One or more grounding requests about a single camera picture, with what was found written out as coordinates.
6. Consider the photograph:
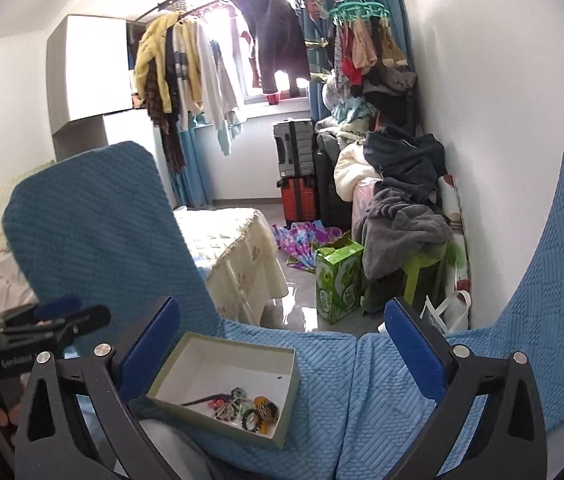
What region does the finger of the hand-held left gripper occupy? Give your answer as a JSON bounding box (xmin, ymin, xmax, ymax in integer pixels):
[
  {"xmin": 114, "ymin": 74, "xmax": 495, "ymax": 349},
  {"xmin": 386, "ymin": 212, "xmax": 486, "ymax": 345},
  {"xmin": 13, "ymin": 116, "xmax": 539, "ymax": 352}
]
[
  {"xmin": 37, "ymin": 304, "xmax": 112, "ymax": 356},
  {"xmin": 0, "ymin": 297, "xmax": 83, "ymax": 326}
]

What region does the white fluffy coat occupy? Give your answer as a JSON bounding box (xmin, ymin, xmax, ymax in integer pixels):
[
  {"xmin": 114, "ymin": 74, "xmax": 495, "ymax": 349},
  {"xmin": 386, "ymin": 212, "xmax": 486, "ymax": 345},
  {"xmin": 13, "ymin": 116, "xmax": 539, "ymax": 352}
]
[{"xmin": 334, "ymin": 142, "xmax": 387, "ymax": 201}]

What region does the red suitcase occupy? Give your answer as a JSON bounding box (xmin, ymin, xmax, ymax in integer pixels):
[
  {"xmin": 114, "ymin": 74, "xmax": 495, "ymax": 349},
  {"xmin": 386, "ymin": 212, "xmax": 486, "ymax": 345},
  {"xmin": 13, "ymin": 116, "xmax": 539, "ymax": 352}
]
[{"xmin": 281, "ymin": 176, "xmax": 323, "ymax": 231}]

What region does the white cabinet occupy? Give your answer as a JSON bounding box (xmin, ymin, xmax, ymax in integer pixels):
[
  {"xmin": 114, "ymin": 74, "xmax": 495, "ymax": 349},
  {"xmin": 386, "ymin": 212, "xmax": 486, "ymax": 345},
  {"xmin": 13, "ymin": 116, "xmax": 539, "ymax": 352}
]
[{"xmin": 46, "ymin": 14, "xmax": 160, "ymax": 201}]

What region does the sage green cardboard box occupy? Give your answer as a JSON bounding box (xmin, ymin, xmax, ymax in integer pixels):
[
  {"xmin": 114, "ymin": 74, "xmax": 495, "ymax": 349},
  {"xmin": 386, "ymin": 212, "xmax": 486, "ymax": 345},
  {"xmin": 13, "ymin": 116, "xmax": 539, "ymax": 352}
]
[{"xmin": 144, "ymin": 331, "xmax": 301, "ymax": 451}]

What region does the grey fleece cloth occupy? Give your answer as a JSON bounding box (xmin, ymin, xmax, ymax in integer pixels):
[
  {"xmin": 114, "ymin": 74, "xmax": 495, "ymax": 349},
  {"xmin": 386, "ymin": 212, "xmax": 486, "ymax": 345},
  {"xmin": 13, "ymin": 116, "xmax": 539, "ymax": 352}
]
[{"xmin": 360, "ymin": 189, "xmax": 454, "ymax": 281}]

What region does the colourful cloth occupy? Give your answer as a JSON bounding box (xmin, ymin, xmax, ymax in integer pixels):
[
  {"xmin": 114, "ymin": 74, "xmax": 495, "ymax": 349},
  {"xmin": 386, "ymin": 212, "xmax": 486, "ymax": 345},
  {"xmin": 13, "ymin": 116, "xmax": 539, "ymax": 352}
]
[{"xmin": 272, "ymin": 220, "xmax": 353, "ymax": 273}]

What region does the black hanging garment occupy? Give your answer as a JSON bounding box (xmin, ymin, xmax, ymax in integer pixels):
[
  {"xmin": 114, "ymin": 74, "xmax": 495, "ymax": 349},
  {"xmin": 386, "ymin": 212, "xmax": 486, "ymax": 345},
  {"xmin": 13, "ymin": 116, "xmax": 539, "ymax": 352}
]
[{"xmin": 249, "ymin": 0, "xmax": 311, "ymax": 96}]

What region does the hanging clothes bunch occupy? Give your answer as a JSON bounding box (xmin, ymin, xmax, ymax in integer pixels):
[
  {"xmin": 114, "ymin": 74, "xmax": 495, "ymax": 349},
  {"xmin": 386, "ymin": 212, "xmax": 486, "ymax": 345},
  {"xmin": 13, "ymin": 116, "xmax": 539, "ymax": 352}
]
[{"xmin": 132, "ymin": 10, "xmax": 247, "ymax": 176}]

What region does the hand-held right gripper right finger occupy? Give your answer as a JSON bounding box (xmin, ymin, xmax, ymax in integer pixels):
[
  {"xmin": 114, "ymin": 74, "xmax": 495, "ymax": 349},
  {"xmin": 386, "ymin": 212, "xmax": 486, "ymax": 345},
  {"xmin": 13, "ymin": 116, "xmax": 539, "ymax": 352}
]
[{"xmin": 383, "ymin": 297, "xmax": 548, "ymax": 480}]

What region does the orange gourd pendant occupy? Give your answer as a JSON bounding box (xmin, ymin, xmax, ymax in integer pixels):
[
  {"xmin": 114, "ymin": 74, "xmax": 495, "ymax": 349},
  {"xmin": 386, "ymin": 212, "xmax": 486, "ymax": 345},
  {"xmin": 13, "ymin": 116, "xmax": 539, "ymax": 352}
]
[{"xmin": 253, "ymin": 396, "xmax": 280, "ymax": 423}]

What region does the green printed carton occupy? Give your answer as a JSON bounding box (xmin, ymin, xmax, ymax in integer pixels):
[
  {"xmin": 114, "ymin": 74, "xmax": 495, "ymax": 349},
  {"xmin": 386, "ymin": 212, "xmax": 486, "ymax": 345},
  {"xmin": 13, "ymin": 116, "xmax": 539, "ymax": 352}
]
[{"xmin": 314, "ymin": 232, "xmax": 367, "ymax": 325}]

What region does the white tote bag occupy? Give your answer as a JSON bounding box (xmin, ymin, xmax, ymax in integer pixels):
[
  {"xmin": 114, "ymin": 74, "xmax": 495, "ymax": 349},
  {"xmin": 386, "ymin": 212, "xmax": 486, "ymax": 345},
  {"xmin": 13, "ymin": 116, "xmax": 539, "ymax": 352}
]
[{"xmin": 379, "ymin": 290, "xmax": 472, "ymax": 336}]

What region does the rolled printed mat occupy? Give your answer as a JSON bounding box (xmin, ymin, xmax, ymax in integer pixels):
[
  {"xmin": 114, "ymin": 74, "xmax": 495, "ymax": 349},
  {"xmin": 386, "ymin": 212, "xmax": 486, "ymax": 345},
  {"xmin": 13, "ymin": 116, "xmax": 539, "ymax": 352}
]
[{"xmin": 436, "ymin": 175, "xmax": 472, "ymax": 331}]

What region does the blue quilted blanket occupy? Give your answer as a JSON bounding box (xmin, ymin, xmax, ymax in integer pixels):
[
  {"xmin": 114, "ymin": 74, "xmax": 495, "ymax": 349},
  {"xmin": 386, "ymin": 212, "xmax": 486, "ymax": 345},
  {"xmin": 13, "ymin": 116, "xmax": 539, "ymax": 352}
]
[{"xmin": 1, "ymin": 136, "xmax": 564, "ymax": 480}]

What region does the black suitcase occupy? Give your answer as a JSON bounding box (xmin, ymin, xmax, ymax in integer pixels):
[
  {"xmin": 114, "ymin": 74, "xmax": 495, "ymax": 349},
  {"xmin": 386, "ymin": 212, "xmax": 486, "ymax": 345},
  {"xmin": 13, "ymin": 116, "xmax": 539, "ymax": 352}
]
[{"xmin": 312, "ymin": 132, "xmax": 353, "ymax": 231}]

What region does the grey suitcase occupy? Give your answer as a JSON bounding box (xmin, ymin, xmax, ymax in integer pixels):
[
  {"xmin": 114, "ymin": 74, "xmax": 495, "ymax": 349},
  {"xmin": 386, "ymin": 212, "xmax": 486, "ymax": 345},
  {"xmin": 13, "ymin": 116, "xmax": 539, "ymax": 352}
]
[{"xmin": 273, "ymin": 119, "xmax": 315, "ymax": 179}]

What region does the cream lace covered table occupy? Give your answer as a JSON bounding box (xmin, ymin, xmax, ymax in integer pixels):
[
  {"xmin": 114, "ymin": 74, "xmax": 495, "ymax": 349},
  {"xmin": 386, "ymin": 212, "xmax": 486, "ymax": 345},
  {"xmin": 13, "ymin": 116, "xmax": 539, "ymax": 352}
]
[{"xmin": 174, "ymin": 207, "xmax": 289, "ymax": 326}]

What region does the dark blue jacket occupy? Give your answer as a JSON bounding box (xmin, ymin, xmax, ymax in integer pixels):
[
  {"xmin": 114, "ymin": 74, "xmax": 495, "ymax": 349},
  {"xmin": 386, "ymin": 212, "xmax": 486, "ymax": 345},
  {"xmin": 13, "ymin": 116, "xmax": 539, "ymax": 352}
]
[{"xmin": 363, "ymin": 126, "xmax": 446, "ymax": 203}]

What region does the hanging socks bunch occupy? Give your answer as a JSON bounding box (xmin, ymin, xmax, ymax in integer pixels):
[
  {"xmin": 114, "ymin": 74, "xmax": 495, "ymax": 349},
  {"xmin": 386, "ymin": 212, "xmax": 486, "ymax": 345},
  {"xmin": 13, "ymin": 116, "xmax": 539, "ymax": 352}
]
[{"xmin": 331, "ymin": 17, "xmax": 410, "ymax": 88}]

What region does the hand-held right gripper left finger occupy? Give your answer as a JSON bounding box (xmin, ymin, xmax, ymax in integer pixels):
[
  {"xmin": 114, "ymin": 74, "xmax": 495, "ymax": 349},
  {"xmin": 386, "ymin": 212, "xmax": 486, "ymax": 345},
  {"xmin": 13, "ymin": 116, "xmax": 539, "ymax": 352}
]
[{"xmin": 13, "ymin": 296, "xmax": 181, "ymax": 480}]

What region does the green plastic stool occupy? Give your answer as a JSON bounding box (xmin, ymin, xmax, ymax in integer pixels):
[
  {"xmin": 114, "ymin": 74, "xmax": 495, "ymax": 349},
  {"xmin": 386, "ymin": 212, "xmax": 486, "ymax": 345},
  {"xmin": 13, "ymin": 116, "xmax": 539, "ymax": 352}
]
[{"xmin": 364, "ymin": 242, "xmax": 450, "ymax": 313}]

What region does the pile of clothes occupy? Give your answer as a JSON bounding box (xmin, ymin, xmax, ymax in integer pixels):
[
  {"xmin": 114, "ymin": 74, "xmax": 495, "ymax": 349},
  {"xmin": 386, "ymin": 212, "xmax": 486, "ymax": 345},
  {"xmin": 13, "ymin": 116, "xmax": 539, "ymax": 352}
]
[{"xmin": 319, "ymin": 67, "xmax": 420, "ymax": 136}]

